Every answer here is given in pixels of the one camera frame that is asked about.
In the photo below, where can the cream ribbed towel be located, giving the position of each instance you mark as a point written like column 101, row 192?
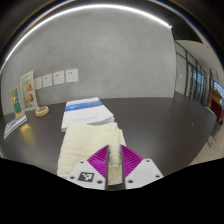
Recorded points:
column 86, row 143

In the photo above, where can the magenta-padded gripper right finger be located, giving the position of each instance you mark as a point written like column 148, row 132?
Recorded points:
column 140, row 171

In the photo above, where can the green card in wooden base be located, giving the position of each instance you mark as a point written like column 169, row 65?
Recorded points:
column 16, row 101

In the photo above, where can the grey-blue magazine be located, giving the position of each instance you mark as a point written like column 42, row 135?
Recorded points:
column 14, row 126

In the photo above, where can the dark chair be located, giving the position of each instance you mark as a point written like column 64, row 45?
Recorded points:
column 214, row 128

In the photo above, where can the white ceiling light strip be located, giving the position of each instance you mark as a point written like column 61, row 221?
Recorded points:
column 93, row 6

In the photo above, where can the white book with blue band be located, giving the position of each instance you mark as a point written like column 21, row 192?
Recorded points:
column 85, row 115

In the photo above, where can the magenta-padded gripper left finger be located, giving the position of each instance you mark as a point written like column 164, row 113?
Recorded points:
column 90, row 173

